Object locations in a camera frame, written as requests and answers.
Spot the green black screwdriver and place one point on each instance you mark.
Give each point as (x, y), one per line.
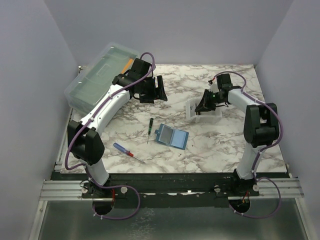
(149, 129)

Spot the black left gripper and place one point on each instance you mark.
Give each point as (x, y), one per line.
(157, 93)

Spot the orange pen in box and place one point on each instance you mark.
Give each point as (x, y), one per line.
(127, 66)

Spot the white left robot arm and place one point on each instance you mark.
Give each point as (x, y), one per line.
(84, 136)

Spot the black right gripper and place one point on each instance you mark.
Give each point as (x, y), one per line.
(204, 105)

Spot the blue red screwdriver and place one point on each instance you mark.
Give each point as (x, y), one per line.
(126, 152)

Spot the white plastic card tray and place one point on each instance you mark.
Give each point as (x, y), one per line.
(204, 117)

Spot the clear plastic storage box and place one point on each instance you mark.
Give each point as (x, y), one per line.
(86, 91)

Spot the aluminium frame rail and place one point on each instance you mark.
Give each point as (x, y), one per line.
(63, 190)

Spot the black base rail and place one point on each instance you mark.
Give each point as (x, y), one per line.
(132, 201)

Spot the blue leather card holder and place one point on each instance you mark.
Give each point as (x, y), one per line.
(179, 137)

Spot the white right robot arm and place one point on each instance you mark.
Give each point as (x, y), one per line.
(262, 127)

